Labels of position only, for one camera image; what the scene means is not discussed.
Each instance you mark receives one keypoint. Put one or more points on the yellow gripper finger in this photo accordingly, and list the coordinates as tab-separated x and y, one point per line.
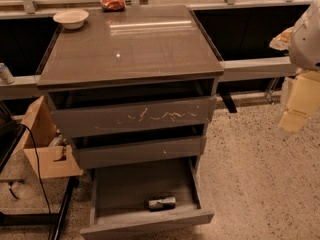
282	41
300	99

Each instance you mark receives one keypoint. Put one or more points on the silver redbull can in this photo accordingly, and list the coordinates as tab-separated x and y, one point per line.
163	203

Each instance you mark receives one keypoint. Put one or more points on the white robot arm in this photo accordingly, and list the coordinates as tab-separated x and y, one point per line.
302	41

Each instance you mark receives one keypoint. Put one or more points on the grey drawer cabinet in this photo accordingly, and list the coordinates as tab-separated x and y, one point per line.
145	53

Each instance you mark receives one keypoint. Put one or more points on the grey bottom drawer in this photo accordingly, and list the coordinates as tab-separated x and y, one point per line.
121	194

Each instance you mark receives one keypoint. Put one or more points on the grey drawer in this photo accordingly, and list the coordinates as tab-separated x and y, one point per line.
156	150
121	194
131	117

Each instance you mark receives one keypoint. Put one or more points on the grey middle drawer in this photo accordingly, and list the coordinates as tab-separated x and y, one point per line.
156	150

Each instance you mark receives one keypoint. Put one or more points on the grey top drawer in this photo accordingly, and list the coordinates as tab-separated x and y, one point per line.
131	117

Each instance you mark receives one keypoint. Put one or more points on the white can on ledge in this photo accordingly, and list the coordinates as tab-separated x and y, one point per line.
5	74

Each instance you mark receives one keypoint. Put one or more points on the red chip bag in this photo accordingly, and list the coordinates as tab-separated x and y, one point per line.
113	5

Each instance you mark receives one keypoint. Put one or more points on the white bowl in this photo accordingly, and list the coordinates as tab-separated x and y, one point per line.
71	19

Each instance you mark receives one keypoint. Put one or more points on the cardboard box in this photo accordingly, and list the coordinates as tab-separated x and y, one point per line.
54	160

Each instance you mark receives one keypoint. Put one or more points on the black table frame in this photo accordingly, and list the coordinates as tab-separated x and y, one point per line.
10	133

